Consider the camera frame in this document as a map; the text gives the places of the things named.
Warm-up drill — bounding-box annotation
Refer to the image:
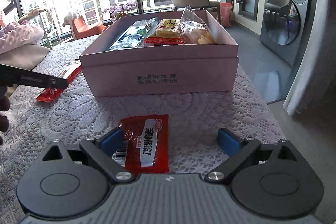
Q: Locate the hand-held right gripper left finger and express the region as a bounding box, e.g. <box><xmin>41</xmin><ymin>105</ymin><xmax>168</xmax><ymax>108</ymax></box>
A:
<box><xmin>41</xmin><ymin>127</ymin><xmax>135</xmax><ymax>185</ymax></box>

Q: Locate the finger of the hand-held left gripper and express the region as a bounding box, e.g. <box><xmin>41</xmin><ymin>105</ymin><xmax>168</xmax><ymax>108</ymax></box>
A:
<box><xmin>0</xmin><ymin>63</ymin><xmax>69</xmax><ymax>90</ymax></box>

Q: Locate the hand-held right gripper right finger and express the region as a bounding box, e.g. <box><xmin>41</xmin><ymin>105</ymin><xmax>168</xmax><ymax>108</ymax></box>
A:
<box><xmin>205</xmin><ymin>128</ymin><xmax>298</xmax><ymax>184</ymax></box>

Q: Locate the pink cardboard box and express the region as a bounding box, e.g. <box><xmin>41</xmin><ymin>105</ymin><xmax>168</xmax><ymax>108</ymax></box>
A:
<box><xmin>79</xmin><ymin>9</ymin><xmax>240</xmax><ymax>97</ymax></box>

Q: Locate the blue white snack packet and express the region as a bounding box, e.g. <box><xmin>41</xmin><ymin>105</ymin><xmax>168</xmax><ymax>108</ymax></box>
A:
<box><xmin>108</xmin><ymin>17</ymin><xmax>159</xmax><ymax>51</ymax></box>

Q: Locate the clear bread packet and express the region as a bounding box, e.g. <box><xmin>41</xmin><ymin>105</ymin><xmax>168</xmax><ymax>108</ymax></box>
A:
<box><xmin>178</xmin><ymin>6</ymin><xmax>216</xmax><ymax>45</ymax></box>

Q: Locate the red yellow snack packet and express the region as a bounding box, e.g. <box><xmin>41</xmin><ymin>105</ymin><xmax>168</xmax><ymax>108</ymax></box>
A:
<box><xmin>143</xmin><ymin>19</ymin><xmax>185</xmax><ymax>45</ymax></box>

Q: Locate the person's left hand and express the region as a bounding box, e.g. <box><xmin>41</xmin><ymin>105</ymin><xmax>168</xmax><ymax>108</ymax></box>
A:
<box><xmin>0</xmin><ymin>86</ymin><xmax>11</xmax><ymax>146</ymax></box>

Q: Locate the beige cushion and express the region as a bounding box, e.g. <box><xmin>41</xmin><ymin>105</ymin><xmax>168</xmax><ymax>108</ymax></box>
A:
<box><xmin>0</xmin><ymin>44</ymin><xmax>51</xmax><ymax>72</ymax></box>

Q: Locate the white lace tablecloth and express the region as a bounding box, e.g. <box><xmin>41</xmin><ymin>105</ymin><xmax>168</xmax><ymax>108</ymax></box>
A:
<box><xmin>0</xmin><ymin>36</ymin><xmax>285</xmax><ymax>216</ymax></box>

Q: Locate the pink fluffy blanket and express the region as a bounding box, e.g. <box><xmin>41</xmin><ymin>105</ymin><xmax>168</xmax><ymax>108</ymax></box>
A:
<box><xmin>0</xmin><ymin>10</ymin><xmax>45</xmax><ymax>55</ymax></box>

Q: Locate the small balcony table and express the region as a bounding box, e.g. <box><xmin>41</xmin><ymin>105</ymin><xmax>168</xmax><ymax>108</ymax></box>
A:
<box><xmin>17</xmin><ymin>6</ymin><xmax>62</xmax><ymax>47</ymax></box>

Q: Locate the orange stool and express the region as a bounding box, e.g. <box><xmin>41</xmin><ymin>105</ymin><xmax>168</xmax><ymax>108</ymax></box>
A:
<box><xmin>70</xmin><ymin>15</ymin><xmax>105</xmax><ymax>40</ymax></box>

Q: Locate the white plush toy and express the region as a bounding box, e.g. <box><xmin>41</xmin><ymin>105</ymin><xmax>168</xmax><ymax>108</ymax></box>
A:
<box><xmin>64</xmin><ymin>11</ymin><xmax>82</xmax><ymax>25</ymax></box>

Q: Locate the potted purple orchid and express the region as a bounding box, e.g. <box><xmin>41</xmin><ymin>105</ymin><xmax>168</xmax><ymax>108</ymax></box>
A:
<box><xmin>103</xmin><ymin>1</ymin><xmax>137</xmax><ymax>22</ymax></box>

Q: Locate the red bin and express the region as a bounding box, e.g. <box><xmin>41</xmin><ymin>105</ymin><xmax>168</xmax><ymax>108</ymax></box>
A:
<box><xmin>220</xmin><ymin>2</ymin><xmax>233</xmax><ymax>26</ymax></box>

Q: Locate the grey washing machine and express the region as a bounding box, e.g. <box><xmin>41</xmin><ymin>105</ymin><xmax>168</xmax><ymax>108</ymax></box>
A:
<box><xmin>260</xmin><ymin>0</ymin><xmax>314</xmax><ymax>67</ymax></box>

